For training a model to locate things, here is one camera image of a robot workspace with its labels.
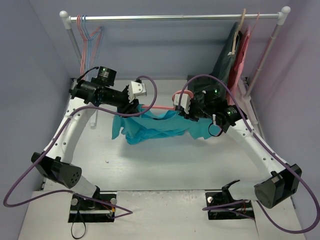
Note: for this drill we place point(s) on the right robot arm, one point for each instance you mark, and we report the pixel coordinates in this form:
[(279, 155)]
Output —
[(279, 180)]

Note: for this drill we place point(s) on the dark green t shirt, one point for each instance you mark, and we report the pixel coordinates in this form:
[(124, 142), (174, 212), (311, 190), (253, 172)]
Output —
[(222, 67)]

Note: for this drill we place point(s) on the pink plastic hanger front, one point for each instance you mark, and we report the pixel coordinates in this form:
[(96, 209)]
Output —
[(169, 108)]

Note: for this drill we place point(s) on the pink plastic hanger rear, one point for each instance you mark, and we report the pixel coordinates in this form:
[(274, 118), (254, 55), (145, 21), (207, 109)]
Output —
[(83, 45)]

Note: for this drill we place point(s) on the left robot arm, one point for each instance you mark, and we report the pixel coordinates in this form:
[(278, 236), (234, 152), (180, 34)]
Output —
[(56, 164)]

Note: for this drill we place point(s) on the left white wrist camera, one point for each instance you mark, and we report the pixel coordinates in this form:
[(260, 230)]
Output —
[(135, 90)]

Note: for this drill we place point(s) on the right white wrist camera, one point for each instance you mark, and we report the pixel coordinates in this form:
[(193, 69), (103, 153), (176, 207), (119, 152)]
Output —
[(182, 100)]

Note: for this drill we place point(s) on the wooden hanger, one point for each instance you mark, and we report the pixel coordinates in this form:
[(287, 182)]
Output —
[(233, 49)]

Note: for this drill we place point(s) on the teal t shirt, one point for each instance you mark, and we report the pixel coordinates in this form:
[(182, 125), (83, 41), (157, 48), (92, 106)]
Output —
[(149, 126)]

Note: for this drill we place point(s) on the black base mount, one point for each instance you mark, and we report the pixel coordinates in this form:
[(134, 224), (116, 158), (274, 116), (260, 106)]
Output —
[(221, 205), (87, 211)]

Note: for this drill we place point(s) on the pink t shirt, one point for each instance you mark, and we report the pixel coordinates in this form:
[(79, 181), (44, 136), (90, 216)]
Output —
[(237, 68)]

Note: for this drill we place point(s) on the pink hanger on right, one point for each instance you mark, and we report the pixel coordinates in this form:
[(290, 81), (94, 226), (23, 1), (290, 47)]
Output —
[(256, 21)]

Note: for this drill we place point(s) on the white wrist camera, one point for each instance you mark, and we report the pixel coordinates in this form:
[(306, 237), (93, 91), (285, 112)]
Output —
[(182, 100), (135, 90)]

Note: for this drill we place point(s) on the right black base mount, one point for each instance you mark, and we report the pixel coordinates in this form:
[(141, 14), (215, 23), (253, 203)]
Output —
[(221, 205)]

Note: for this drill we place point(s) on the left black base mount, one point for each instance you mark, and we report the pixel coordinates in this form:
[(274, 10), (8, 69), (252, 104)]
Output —
[(87, 211)]

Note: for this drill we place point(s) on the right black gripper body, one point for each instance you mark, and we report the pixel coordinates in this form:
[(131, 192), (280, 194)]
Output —
[(191, 113)]

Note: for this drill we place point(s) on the white metal clothes rack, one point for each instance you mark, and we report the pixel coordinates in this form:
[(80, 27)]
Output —
[(246, 92)]

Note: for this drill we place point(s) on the pink plastic hanger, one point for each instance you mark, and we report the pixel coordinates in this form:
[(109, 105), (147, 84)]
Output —
[(83, 45), (169, 108)]

